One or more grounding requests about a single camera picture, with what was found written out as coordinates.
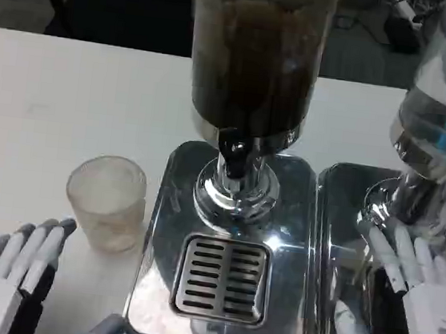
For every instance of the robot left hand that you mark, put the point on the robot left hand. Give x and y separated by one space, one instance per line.
3 295

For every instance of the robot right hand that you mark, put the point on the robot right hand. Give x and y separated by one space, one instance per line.
427 319

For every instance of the slotted steel drip grid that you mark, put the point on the slotted steel drip grid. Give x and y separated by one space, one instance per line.
220 279

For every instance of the black dispenser tap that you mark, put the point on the black dispenser tap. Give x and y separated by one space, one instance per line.
233 148

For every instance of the black box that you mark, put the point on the black box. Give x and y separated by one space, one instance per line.
403 34

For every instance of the dark drink dispenser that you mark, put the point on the dark drink dispenser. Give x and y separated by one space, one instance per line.
254 66

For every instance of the white power strip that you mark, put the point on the white power strip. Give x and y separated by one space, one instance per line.
408 10

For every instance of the black office chair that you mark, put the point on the black office chair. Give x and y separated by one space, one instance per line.
120 6

